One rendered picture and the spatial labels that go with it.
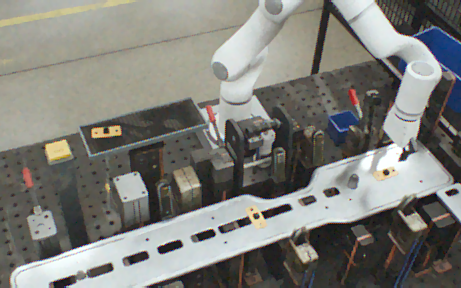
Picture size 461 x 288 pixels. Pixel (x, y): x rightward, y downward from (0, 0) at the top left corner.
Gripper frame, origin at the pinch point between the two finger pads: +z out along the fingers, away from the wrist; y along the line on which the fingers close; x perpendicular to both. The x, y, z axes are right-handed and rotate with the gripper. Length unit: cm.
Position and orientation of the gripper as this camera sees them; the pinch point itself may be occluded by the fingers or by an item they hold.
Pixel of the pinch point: (394, 148)
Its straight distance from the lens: 194.7
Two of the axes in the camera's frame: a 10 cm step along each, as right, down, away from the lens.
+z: -0.5, 6.9, 7.2
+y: 4.1, 6.7, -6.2
